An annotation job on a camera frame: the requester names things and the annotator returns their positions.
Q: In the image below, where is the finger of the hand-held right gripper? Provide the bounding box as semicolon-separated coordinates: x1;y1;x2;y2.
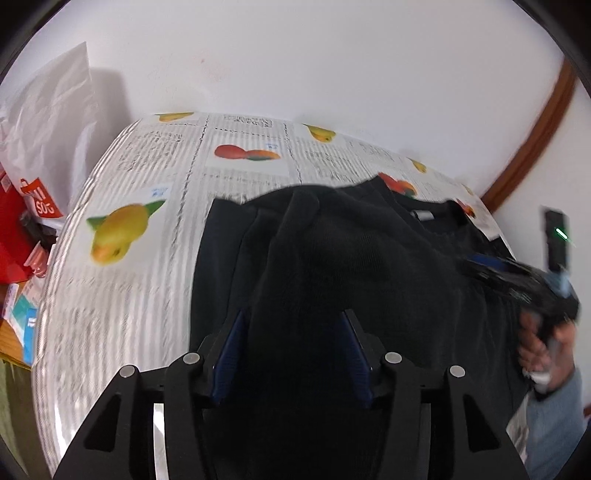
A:
455;254;532;296

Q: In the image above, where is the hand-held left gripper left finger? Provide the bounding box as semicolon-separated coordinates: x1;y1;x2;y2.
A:
53;309;247;480

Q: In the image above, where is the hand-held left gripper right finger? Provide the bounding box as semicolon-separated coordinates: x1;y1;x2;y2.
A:
336;310;529;480

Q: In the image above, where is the black sweatshirt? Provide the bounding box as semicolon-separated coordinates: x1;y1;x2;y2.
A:
190;175;532;480

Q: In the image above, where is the person's right forearm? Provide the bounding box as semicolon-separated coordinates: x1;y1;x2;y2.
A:
524;364;591;480

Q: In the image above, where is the person's right hand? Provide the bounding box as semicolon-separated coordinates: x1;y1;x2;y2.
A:
517;310;578;394

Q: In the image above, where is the fruit print table cover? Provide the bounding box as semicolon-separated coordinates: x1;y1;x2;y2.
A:
32;111;529;476

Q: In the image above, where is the blue and white box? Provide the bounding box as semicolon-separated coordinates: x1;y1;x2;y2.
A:
22;307;42;366

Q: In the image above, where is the teal small box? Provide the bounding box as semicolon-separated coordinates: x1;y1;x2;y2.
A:
11;294;41;334

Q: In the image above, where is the green cloth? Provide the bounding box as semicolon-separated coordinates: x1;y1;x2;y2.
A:
0;362;49;467

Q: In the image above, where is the red paper bag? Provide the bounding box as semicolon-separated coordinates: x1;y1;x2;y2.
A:
0;171;64;284

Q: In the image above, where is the white plastic bag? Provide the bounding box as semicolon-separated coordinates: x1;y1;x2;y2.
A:
0;41;100;227

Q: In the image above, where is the brown wooden door frame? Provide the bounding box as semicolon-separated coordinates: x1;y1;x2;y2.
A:
480;60;578;214

